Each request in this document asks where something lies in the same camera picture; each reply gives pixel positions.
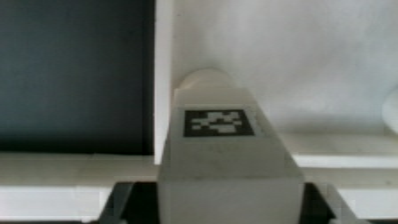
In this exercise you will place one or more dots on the white U-shaped obstacle fence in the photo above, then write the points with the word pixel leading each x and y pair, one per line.
pixel 55 184

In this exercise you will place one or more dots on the translucent gripper right finger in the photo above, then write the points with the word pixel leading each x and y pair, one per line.
pixel 323 207

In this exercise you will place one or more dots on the translucent gripper left finger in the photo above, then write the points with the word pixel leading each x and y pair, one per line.
pixel 131 204

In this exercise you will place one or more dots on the white square table top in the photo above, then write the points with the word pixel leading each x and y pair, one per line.
pixel 309 52

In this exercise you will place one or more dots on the white table leg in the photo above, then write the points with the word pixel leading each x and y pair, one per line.
pixel 229 180
pixel 389 112

